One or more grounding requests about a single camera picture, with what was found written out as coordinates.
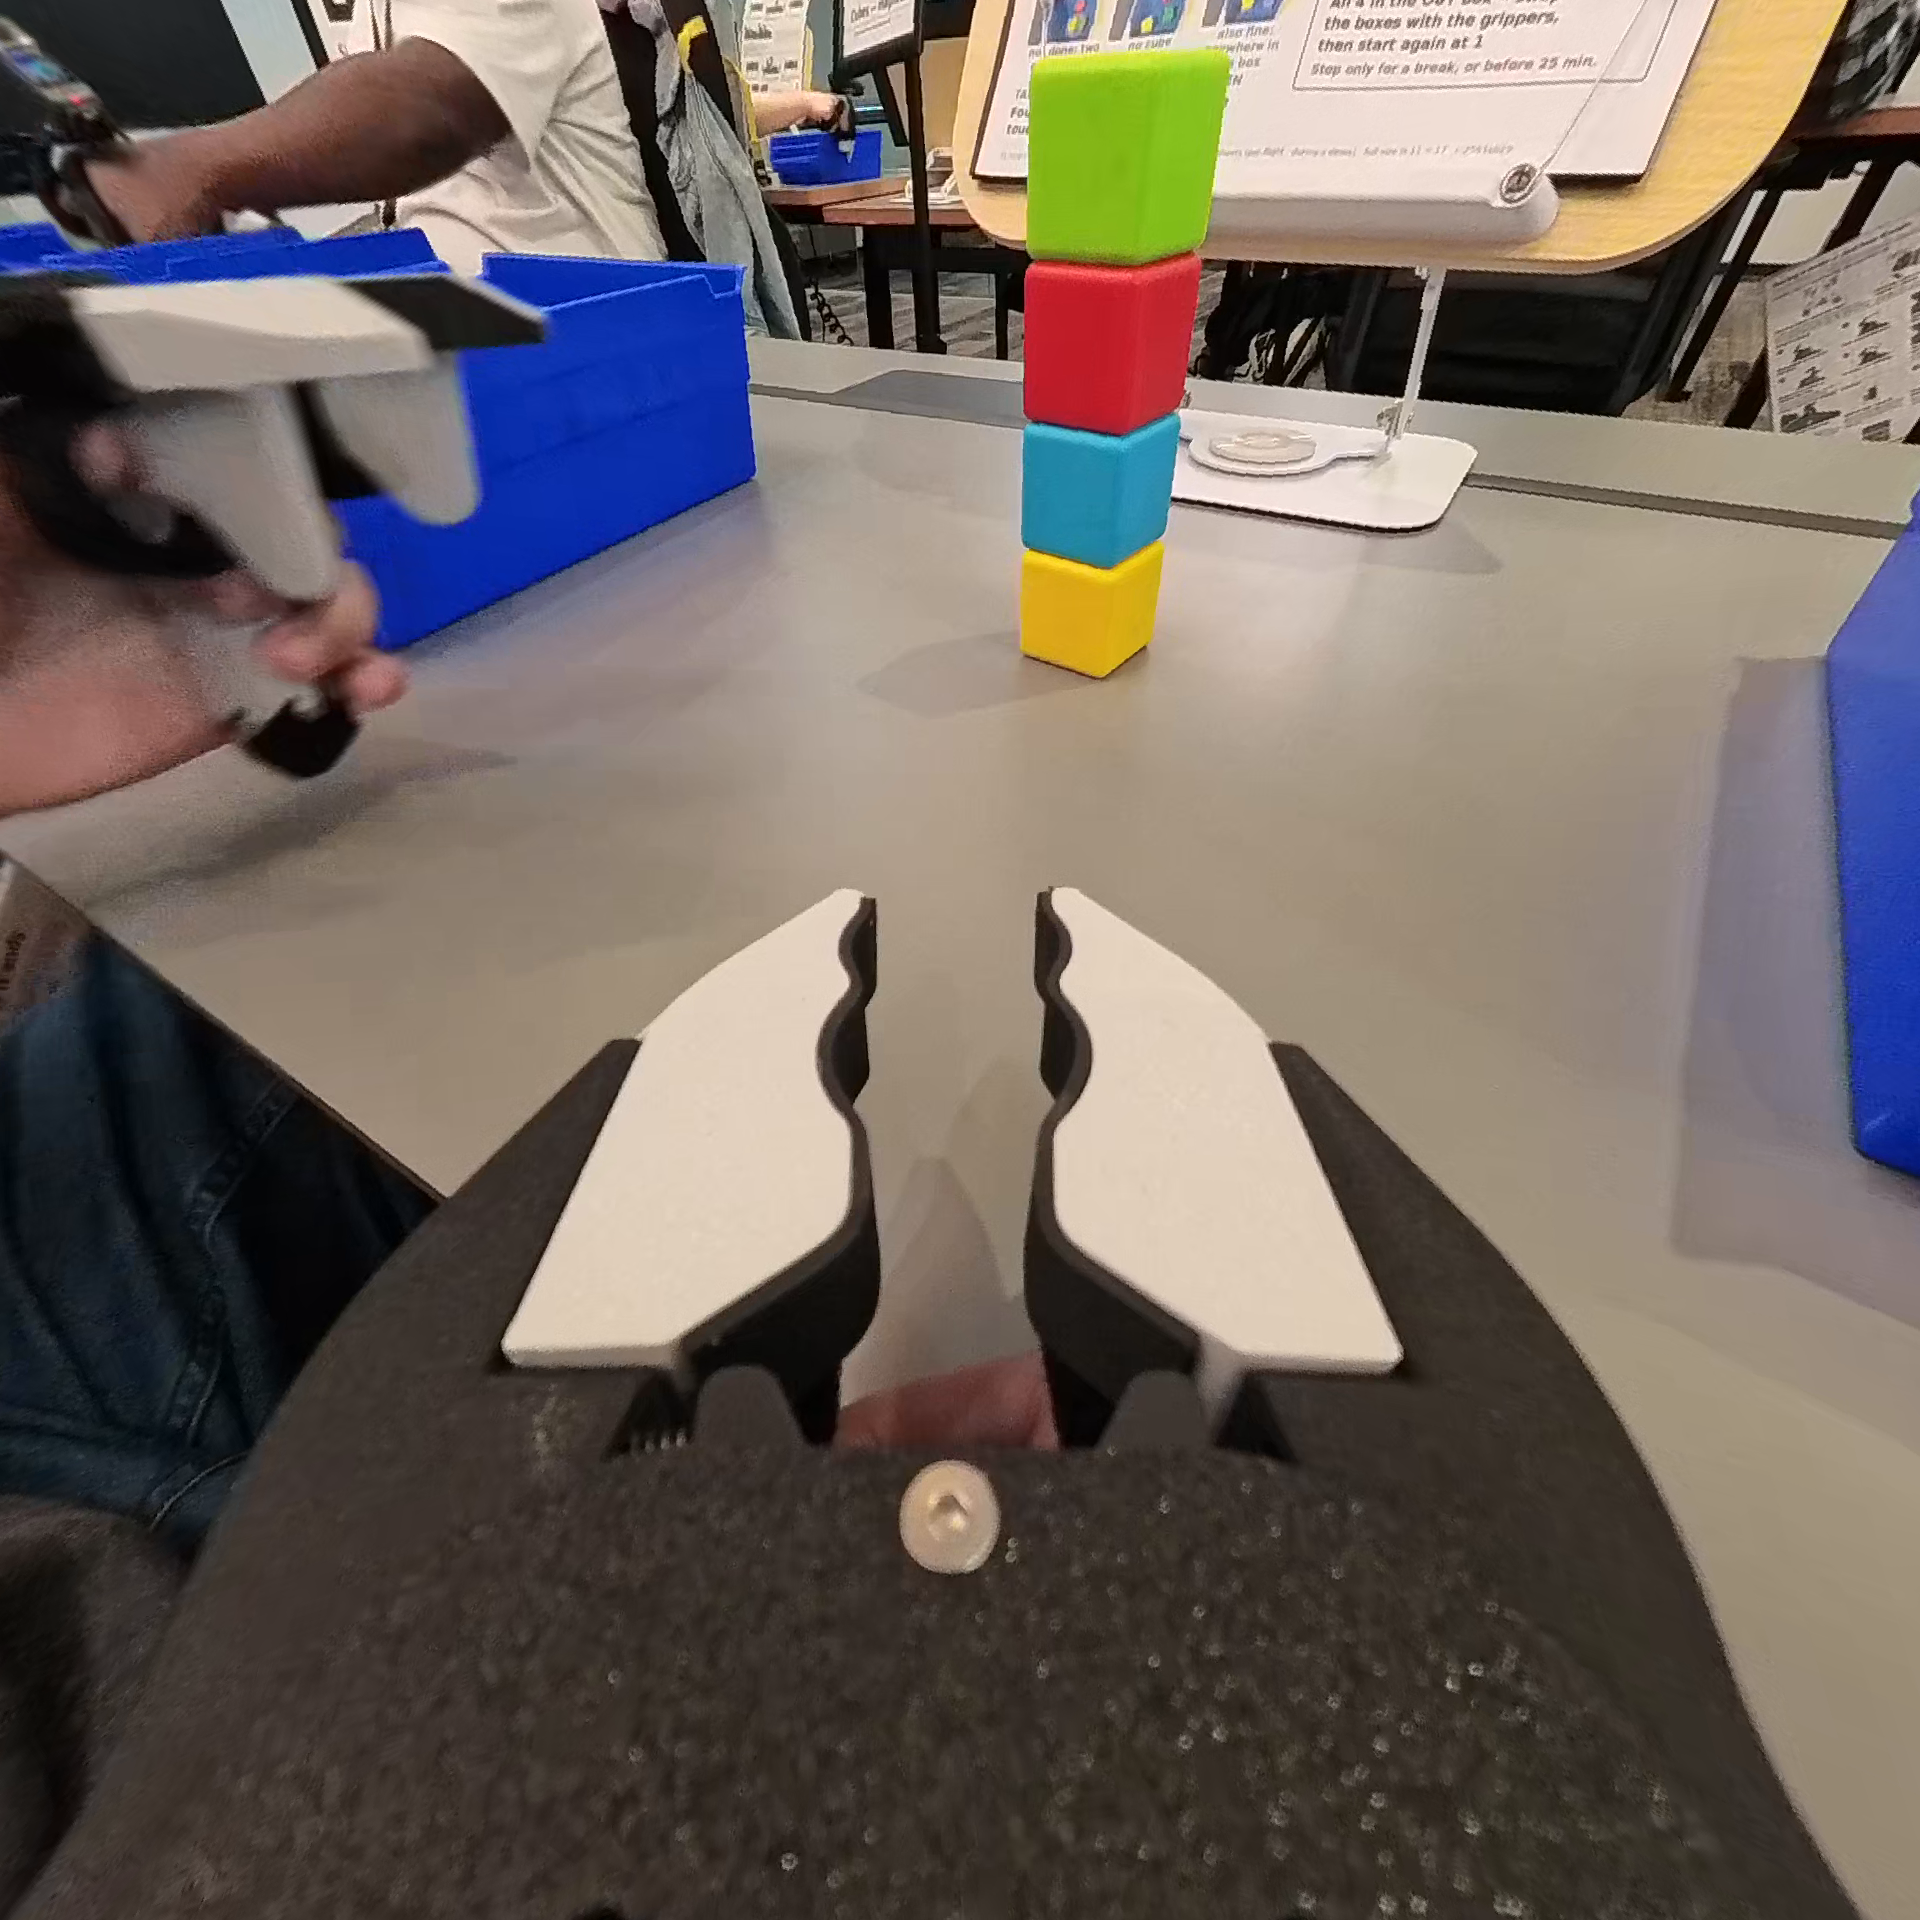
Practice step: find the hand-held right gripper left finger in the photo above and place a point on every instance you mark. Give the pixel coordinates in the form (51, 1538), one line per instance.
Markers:
(705, 1200)

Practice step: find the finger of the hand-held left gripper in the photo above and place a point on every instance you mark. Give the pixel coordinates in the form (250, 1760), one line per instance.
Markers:
(241, 338)
(413, 450)

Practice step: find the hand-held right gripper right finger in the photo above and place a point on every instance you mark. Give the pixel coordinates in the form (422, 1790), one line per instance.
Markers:
(1200, 1200)

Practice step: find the blue plastic bin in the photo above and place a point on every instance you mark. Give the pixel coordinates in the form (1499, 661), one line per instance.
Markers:
(600, 435)
(1882, 870)
(225, 255)

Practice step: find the yellow cube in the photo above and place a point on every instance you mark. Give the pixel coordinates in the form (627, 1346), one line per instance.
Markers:
(1088, 608)

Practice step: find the light blue cube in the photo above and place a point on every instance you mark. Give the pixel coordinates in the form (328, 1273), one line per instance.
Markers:
(1095, 488)

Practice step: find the red cube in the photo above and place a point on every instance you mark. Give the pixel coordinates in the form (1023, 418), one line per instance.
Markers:
(1111, 344)

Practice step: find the green cube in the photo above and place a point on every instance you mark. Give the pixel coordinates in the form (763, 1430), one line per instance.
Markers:
(1125, 158)

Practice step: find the grey desk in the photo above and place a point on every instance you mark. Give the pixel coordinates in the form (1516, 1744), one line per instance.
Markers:
(1350, 841)

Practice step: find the person's left hand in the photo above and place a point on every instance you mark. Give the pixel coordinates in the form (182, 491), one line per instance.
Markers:
(90, 705)

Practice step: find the grey jacket on chair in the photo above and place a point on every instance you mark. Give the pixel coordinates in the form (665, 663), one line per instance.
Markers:
(721, 164)

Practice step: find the small blue bin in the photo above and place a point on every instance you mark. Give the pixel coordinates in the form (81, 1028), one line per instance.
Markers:
(825, 158)

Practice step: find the wooden side table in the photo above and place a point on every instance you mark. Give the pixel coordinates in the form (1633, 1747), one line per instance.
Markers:
(871, 202)

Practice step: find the white paper sign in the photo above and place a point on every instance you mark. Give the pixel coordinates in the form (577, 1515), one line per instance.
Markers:
(776, 45)

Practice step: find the person's blue jeans leg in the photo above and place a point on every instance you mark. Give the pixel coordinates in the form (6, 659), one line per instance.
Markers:
(150, 1231)

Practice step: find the newspaper sheet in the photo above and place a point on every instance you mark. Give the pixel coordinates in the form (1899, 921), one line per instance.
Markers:
(39, 944)
(1845, 344)

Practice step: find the black and white marker sign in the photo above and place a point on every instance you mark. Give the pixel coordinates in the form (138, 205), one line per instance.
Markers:
(879, 30)

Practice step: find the printed instruction sheet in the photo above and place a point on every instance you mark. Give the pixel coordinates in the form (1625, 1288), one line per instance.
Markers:
(1425, 90)

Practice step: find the wooden board document stand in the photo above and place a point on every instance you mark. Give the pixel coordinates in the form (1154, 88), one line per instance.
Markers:
(1725, 194)

